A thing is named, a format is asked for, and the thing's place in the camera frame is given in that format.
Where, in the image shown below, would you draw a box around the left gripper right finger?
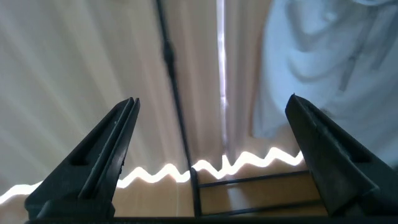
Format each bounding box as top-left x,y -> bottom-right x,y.
285,93 -> 398,218

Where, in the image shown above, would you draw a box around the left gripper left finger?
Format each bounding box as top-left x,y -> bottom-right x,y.
24,96 -> 141,220

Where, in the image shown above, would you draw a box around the black clothes rack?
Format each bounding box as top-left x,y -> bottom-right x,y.
154,0 -> 329,218

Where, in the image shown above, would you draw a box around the beige curtain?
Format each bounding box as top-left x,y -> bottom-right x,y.
0,0 -> 305,197

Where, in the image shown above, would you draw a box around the pale grey shorts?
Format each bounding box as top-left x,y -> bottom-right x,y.
251,0 -> 398,170

